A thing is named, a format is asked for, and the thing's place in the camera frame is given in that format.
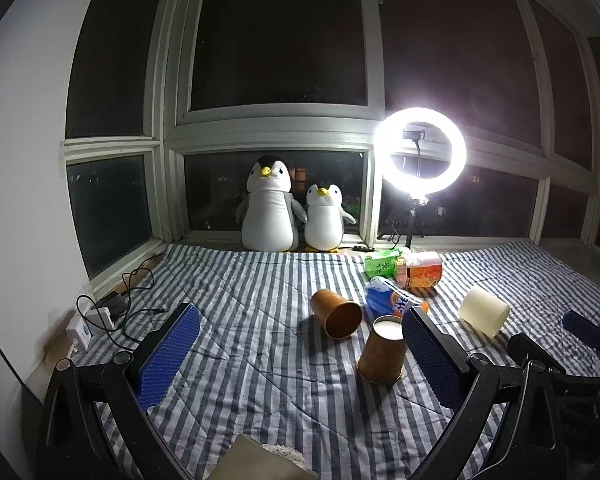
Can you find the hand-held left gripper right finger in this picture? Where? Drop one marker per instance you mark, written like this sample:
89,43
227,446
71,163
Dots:
430,355

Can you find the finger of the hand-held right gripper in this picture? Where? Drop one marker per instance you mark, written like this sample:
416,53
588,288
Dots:
582,330
530,351

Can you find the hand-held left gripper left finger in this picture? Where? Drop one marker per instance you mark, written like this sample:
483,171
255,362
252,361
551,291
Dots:
169,355

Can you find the brown paper cup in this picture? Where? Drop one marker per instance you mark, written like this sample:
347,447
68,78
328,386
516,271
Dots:
381,355
337,316

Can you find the white paper cup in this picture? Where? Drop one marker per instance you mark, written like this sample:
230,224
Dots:
482,310

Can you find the orange soda bottle blue label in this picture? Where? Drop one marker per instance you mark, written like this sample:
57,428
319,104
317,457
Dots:
387,297

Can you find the black power adapter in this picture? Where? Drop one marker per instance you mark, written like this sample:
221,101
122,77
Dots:
112,304

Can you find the white power strip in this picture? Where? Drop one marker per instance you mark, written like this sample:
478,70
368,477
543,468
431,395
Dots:
87,327

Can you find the striped blue white blanket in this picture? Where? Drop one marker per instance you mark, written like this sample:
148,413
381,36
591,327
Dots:
260,365

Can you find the green snack packet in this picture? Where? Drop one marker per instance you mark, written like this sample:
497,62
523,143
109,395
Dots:
380,264

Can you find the small black remote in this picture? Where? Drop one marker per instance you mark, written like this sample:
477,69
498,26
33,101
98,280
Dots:
363,248

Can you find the black tripod stand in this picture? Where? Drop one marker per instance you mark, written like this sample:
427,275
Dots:
410,225

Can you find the beige cardboard piece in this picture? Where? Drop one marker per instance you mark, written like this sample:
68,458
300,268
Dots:
260,462

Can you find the small penguin plush toy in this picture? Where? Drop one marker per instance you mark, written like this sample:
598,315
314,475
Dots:
324,222

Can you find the large penguin plush toy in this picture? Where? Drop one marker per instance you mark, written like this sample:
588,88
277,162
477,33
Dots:
269,215

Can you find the black phone holder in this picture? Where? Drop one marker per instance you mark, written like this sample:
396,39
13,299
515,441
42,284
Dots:
414,132

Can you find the white window frame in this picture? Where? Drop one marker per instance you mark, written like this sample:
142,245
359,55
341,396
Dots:
275,125

